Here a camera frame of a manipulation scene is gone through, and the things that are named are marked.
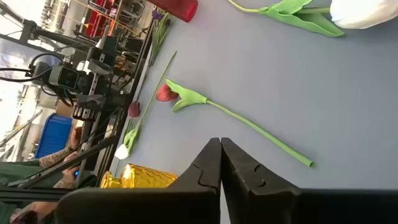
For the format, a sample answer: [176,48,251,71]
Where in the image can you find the red storage bins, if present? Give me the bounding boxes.
[83,0,118,38]

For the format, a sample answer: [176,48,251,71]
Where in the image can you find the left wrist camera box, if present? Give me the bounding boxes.
[30,62,80,91]

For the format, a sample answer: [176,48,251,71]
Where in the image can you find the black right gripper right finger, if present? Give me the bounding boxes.
[221,138,398,224]

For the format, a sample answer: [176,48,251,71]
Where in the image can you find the red glass vase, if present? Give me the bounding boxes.
[146,0,199,23]

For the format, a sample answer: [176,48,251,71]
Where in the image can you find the red artificial tulip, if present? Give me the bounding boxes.
[155,78,314,168]
[127,58,155,118]

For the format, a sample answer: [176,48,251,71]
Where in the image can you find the purple artificial flower bunch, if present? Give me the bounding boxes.
[148,9,172,68]

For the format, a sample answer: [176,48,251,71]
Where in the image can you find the white artificial tulip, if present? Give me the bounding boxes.
[228,0,398,38]
[114,50,178,161]

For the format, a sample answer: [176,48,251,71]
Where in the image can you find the blue plastic bin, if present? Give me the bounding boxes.
[34,113,74,159]

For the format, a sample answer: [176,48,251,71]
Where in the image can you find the black metal table frame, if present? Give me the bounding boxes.
[7,18,156,200]

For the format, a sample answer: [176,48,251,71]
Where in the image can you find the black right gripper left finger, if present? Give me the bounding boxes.
[55,138,222,224]

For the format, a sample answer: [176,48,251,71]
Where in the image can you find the yellow glass vase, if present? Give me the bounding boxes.
[99,164,178,189]

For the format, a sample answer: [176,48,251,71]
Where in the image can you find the person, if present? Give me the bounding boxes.
[0,126,83,224]

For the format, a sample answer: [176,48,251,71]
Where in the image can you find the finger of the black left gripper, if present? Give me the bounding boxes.
[79,82,108,95]
[81,72,108,84]

